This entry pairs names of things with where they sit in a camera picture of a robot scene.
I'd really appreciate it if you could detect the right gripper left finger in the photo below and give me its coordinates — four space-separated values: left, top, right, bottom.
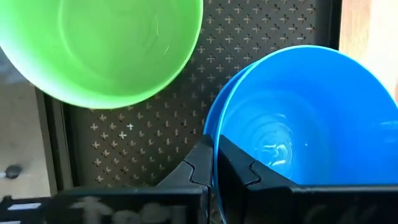
157 134 215 188

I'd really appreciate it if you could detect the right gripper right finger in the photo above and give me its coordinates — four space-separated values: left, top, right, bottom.
217 135 297 224

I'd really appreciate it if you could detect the blue plastic bowl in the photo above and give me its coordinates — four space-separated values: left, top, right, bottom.
203 62 259 139
213 45 398 224

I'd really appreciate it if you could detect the bright green plastic bowl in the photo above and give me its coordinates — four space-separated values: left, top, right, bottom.
0 0 205 110

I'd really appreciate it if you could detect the small black round knob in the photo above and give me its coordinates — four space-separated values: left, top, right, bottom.
4 164 23 180

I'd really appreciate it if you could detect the black metal frame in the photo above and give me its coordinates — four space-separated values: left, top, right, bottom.
35 0 343 191

